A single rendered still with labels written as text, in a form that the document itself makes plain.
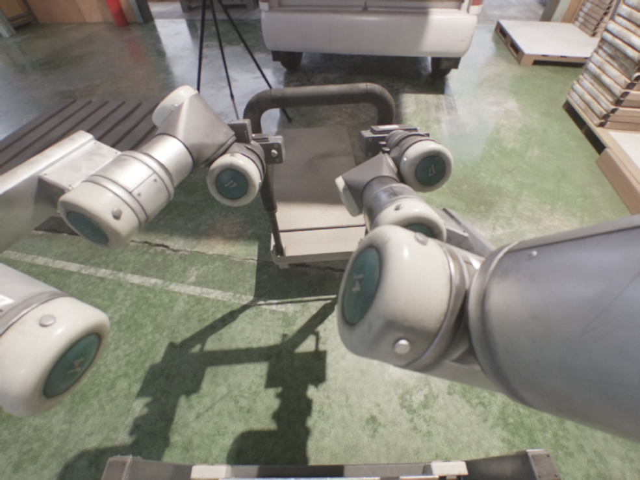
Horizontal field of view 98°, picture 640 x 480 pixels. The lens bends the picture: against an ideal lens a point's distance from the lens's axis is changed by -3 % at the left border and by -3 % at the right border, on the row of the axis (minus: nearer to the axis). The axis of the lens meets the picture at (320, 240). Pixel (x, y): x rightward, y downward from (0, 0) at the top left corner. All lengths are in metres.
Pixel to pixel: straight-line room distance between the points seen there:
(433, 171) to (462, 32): 1.99
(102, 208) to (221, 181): 0.18
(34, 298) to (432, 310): 0.31
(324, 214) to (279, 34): 1.63
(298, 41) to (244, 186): 2.05
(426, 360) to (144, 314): 1.23
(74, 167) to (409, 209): 0.39
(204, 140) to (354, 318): 0.36
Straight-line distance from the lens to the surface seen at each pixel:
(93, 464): 1.25
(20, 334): 0.32
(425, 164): 0.50
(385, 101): 0.72
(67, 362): 0.33
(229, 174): 0.48
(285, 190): 1.29
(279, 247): 1.03
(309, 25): 2.43
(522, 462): 0.54
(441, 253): 0.20
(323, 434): 1.04
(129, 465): 0.53
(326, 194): 1.26
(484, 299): 0.18
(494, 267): 0.18
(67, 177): 0.43
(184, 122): 0.49
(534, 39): 4.00
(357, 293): 0.20
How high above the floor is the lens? 1.04
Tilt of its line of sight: 50 degrees down
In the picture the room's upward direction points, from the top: 2 degrees counter-clockwise
